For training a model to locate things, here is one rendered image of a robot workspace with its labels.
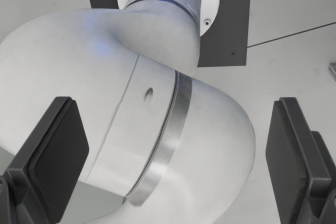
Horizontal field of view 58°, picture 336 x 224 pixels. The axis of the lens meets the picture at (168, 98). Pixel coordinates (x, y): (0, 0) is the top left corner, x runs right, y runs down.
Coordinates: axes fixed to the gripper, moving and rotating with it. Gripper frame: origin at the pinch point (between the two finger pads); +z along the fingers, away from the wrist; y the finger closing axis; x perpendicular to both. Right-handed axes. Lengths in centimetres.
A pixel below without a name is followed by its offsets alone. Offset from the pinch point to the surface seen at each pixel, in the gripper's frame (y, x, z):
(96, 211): -53, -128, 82
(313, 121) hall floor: 70, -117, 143
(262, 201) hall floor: 49, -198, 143
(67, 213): -68, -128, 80
